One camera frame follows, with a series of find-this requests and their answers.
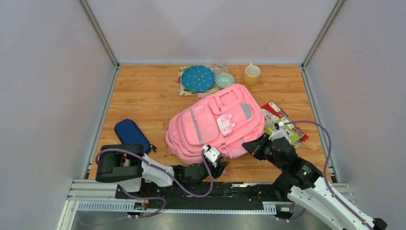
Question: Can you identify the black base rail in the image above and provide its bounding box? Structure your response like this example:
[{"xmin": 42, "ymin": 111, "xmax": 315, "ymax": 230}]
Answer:
[{"xmin": 131, "ymin": 182, "xmax": 292, "ymax": 211}]

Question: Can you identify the clear drinking glass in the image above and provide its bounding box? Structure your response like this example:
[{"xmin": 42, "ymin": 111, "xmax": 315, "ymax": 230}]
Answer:
[{"xmin": 212, "ymin": 56, "xmax": 227, "ymax": 75}]

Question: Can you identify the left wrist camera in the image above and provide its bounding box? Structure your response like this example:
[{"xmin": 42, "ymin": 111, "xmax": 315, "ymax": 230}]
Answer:
[{"xmin": 202, "ymin": 145, "xmax": 222, "ymax": 168}]

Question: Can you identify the red lettered comic book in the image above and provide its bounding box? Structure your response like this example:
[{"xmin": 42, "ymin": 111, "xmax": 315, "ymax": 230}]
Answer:
[{"xmin": 286, "ymin": 124, "xmax": 309, "ymax": 148}]

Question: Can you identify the blue polka dot plate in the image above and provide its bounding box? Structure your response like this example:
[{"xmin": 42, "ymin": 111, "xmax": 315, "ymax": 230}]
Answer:
[{"xmin": 180, "ymin": 65, "xmax": 215, "ymax": 92}]

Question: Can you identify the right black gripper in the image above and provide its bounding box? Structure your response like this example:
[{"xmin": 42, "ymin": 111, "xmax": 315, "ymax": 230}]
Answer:
[{"xmin": 241, "ymin": 134, "xmax": 286, "ymax": 173}]

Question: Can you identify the light green bowl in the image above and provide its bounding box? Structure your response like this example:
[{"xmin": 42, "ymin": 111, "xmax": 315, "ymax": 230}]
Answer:
[{"xmin": 215, "ymin": 72, "xmax": 235, "ymax": 89}]

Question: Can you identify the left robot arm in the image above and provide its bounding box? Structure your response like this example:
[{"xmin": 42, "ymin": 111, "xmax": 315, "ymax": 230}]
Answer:
[{"xmin": 95, "ymin": 144, "xmax": 229, "ymax": 199}]

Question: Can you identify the navy blue pencil case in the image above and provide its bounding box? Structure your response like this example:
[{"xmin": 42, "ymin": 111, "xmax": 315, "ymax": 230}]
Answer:
[{"xmin": 114, "ymin": 118, "xmax": 157, "ymax": 154}]

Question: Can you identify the green comic book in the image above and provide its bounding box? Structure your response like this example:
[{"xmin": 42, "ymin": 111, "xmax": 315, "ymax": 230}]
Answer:
[{"xmin": 264, "ymin": 116, "xmax": 303, "ymax": 148}]

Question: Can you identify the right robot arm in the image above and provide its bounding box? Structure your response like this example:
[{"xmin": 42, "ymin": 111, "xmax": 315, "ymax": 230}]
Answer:
[{"xmin": 242, "ymin": 134, "xmax": 387, "ymax": 230}]

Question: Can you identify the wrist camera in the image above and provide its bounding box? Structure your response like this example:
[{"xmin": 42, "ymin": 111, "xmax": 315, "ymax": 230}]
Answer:
[
  {"xmin": 269, "ymin": 121, "xmax": 291, "ymax": 143},
  {"xmin": 202, "ymin": 145, "xmax": 222, "ymax": 168}
]

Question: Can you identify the yellow mug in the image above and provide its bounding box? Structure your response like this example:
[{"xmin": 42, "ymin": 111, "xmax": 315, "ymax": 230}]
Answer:
[{"xmin": 244, "ymin": 63, "xmax": 261, "ymax": 87}]

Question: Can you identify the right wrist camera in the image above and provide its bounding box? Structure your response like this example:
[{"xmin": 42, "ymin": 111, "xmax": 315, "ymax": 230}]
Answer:
[{"xmin": 269, "ymin": 121, "xmax": 291, "ymax": 143}]

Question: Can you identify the pink student backpack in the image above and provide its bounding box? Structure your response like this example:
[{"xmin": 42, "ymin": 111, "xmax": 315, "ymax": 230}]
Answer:
[{"xmin": 165, "ymin": 84, "xmax": 265, "ymax": 164}]

